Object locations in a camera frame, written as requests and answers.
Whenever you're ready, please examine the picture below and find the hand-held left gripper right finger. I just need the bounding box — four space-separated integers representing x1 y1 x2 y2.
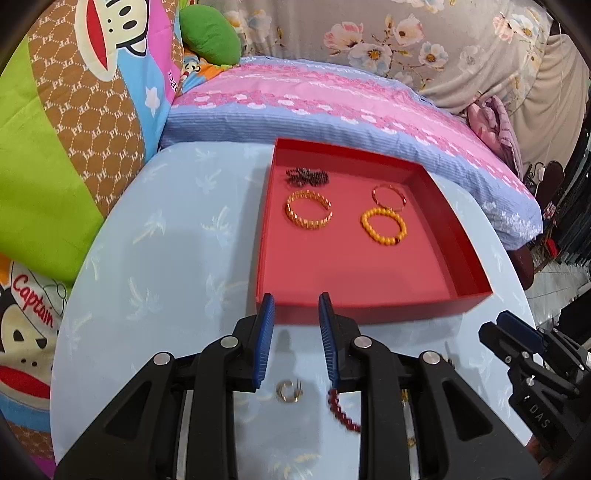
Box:
318 292 540 480

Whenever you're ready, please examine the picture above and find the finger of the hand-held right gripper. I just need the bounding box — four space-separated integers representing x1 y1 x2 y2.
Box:
496 310 591 371
478 322 579 397

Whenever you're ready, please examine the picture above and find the green pillow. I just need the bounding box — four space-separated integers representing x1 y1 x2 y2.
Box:
179 6 242 65

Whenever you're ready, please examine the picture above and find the red cardboard box tray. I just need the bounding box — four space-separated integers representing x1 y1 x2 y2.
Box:
255 137 494 324

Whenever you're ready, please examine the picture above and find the grey floral bedsheet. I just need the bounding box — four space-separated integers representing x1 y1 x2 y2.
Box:
198 0 591 153

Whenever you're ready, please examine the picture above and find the dark beaded chain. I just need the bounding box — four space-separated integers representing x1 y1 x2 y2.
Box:
285 167 329 188

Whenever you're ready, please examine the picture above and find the metal ring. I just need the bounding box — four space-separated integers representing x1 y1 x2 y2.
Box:
276 379 303 403

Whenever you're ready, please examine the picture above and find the cartoon monkey blanket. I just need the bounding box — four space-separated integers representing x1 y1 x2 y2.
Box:
0 0 232 480

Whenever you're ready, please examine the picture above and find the dark red stool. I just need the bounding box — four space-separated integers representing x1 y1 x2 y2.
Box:
515 247 539 291

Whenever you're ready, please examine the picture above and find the dark red bead bracelet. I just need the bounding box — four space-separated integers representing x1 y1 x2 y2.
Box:
328 388 362 433

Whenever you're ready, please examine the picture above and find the gold chain bracelet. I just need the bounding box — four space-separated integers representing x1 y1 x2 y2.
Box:
285 189 333 230

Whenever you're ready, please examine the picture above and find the orange bead bracelet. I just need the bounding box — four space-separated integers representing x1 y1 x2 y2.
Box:
360 208 407 247

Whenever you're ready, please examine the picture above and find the red and gold bangle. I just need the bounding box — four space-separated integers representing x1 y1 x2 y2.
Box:
372 184 407 212

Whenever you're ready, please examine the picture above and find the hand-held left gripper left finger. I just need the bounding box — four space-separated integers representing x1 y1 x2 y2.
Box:
55 293 277 480

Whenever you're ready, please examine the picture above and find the pink crumpled cloth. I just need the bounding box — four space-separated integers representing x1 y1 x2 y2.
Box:
466 96 525 176

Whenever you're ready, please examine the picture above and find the dark wooden chair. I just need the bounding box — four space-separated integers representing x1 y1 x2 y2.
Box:
536 161 567 214

